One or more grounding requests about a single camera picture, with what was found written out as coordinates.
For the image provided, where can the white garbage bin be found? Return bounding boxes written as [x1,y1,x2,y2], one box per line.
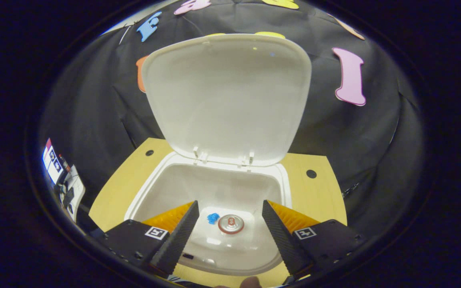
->
[124,151,293,276]

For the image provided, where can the red pop can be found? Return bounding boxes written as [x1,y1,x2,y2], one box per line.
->
[218,214,245,235]

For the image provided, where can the computer monitor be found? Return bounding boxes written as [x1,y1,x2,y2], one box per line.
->
[42,138,64,185]

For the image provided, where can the black backdrop cloth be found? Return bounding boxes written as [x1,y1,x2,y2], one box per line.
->
[38,0,425,240]

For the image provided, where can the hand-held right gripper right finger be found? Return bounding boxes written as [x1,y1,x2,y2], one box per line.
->
[261,199,366,278]

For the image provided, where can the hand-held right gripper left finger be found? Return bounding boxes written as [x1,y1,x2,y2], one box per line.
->
[103,200,200,278]

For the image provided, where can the wooden desktop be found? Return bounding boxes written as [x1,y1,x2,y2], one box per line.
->
[89,137,348,288]

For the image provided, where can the white garbage bin lid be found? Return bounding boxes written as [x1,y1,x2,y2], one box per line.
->
[141,34,312,168]

